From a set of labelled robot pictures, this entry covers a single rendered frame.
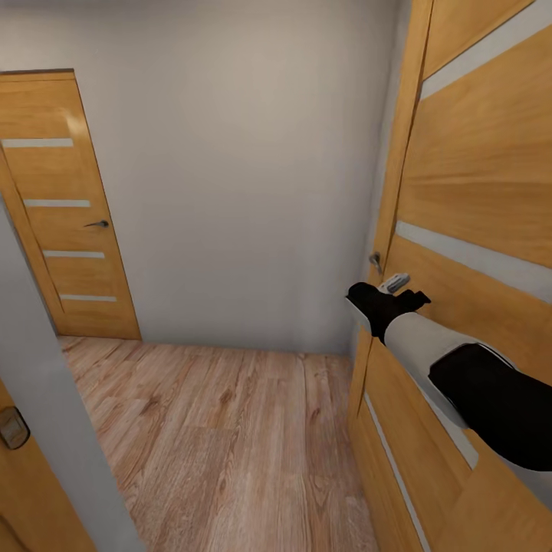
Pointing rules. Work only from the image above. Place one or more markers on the door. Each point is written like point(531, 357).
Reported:
point(466, 212)
point(51, 184)

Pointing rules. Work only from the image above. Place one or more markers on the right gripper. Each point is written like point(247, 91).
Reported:
point(415, 301)

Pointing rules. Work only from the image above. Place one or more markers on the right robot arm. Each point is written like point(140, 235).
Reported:
point(473, 383)

